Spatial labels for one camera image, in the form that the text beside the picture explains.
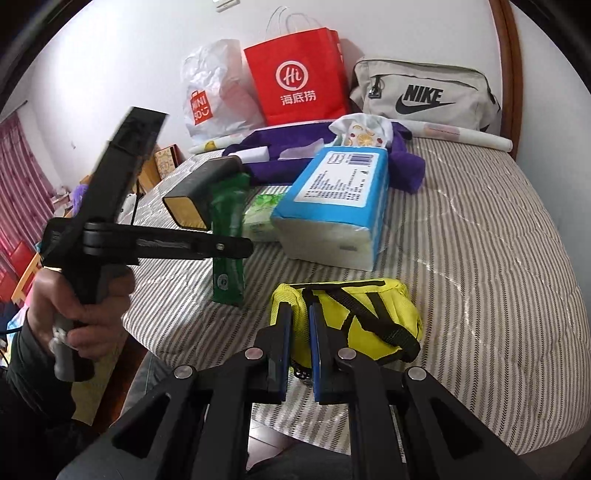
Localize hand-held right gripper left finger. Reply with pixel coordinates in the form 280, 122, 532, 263
55, 304, 293, 480

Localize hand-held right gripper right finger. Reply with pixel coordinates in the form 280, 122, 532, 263
308, 302, 541, 480

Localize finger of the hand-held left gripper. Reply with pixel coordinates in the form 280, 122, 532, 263
85, 224, 254, 265

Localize green packet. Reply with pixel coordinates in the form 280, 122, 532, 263
210, 173, 250, 308

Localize yellow pouch black straps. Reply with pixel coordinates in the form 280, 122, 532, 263
269, 278, 424, 370

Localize purple towel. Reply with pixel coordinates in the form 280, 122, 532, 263
222, 117, 426, 193

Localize person's left forearm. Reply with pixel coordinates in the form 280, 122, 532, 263
0, 314, 127, 480

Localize person's left hand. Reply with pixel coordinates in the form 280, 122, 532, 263
28, 265, 136, 363

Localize yellow patterned box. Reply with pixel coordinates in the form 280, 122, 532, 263
154, 144, 178, 178

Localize black box yellow end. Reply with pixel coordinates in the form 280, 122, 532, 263
163, 156, 242, 230

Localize small green tissue pack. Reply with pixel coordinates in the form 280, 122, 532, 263
242, 193, 284, 243

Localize pink curtain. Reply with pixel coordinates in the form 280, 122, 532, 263
0, 111, 56, 250

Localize white plastic shopping bag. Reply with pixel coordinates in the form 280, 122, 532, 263
181, 39, 266, 146

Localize small white cloth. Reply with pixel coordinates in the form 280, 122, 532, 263
284, 142, 320, 158

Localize blue tissue pack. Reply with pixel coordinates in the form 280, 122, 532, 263
270, 147, 391, 271

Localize striped bed mattress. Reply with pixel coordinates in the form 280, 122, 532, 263
122, 134, 591, 457

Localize red paper bag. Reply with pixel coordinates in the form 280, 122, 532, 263
243, 7, 350, 126

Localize white patterned pouch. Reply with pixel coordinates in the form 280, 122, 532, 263
329, 113, 398, 148

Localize rolled fruit print sheet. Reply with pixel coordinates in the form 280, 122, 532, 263
188, 121, 513, 155

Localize beige sling bag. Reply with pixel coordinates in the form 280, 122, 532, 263
348, 56, 502, 134

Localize wooden bed headboard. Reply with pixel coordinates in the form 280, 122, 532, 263
489, 0, 525, 162

